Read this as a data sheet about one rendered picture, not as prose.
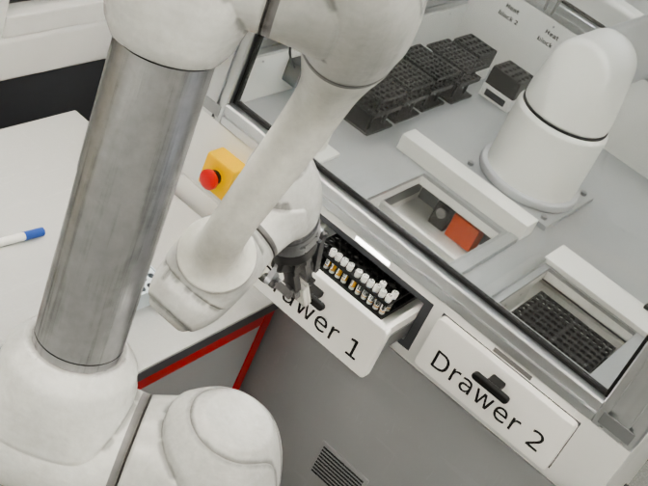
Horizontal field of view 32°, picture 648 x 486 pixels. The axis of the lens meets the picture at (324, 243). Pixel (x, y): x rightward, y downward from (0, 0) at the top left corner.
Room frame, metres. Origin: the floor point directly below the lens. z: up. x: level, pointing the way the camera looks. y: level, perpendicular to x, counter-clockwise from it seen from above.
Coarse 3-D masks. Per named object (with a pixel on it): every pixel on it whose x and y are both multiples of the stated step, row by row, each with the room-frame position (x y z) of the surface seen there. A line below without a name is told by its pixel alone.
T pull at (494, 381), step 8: (472, 376) 1.51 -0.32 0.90; (480, 376) 1.51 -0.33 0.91; (496, 376) 1.53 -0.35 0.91; (480, 384) 1.50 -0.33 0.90; (488, 384) 1.50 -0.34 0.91; (496, 384) 1.51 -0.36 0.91; (504, 384) 1.52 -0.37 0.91; (496, 392) 1.49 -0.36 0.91; (504, 392) 1.49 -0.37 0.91; (504, 400) 1.48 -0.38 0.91
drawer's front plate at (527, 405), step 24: (432, 336) 1.59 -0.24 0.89; (456, 336) 1.57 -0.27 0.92; (432, 360) 1.58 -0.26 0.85; (456, 360) 1.56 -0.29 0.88; (480, 360) 1.55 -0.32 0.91; (456, 384) 1.55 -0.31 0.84; (528, 384) 1.52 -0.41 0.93; (480, 408) 1.53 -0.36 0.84; (504, 408) 1.51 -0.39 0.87; (528, 408) 1.50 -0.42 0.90; (552, 408) 1.49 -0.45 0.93; (504, 432) 1.50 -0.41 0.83; (528, 432) 1.49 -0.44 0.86; (552, 432) 1.48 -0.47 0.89; (528, 456) 1.48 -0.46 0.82; (552, 456) 1.47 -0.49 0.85
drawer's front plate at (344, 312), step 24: (264, 288) 1.58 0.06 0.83; (336, 288) 1.54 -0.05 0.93; (288, 312) 1.56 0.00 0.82; (336, 312) 1.53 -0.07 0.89; (360, 312) 1.51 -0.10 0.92; (312, 336) 1.53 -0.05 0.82; (336, 336) 1.52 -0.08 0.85; (360, 336) 1.50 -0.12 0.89; (384, 336) 1.49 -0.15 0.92; (360, 360) 1.49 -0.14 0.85
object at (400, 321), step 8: (320, 224) 1.75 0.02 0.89; (336, 232) 1.79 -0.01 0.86; (408, 304) 1.72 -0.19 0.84; (416, 304) 1.73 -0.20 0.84; (392, 312) 1.67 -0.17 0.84; (400, 312) 1.68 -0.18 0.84; (408, 312) 1.61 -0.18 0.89; (416, 312) 1.62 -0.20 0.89; (384, 320) 1.64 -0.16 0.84; (392, 320) 1.57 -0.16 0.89; (400, 320) 1.58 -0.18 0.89; (408, 320) 1.60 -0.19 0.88; (392, 328) 1.56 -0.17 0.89; (400, 328) 1.59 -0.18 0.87; (408, 328) 1.62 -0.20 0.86; (392, 336) 1.57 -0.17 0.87; (400, 336) 1.60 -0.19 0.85
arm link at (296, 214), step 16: (304, 176) 1.27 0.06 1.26; (288, 192) 1.25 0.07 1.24; (304, 192) 1.27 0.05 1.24; (320, 192) 1.31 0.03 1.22; (288, 208) 1.26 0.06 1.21; (304, 208) 1.28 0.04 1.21; (320, 208) 1.33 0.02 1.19; (272, 224) 1.24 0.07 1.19; (288, 224) 1.26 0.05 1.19; (304, 224) 1.29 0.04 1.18; (272, 240) 1.24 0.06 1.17; (288, 240) 1.27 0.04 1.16
